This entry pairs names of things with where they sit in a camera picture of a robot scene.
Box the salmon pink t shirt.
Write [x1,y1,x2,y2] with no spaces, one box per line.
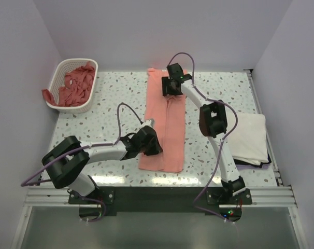
[139,68,185,173]

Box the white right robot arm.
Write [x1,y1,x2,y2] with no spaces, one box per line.
[162,63,246,204]

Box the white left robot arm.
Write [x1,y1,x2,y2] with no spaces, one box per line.
[41,126,163,203]

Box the dark red t shirt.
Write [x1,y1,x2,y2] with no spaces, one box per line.
[41,61,95,107]

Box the white folded t shirt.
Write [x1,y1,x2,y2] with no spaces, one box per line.
[227,113,269,166]

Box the white perforated plastic basket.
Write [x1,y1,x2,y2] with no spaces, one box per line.
[46,58,99,114]

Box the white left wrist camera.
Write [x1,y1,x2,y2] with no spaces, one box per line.
[141,119,155,128]

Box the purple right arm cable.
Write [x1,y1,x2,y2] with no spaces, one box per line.
[168,52,238,182]

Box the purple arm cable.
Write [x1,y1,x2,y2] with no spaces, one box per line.
[20,103,147,187]
[168,52,238,182]

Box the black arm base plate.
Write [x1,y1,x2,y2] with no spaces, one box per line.
[68,186,253,222]

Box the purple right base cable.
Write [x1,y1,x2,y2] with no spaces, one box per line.
[192,178,225,216]

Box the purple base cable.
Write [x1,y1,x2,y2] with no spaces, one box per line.
[192,178,225,216]
[80,197,107,223]

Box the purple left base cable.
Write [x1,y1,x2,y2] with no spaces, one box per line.
[80,197,107,223]

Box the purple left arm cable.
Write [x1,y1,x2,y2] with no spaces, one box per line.
[20,103,147,187]

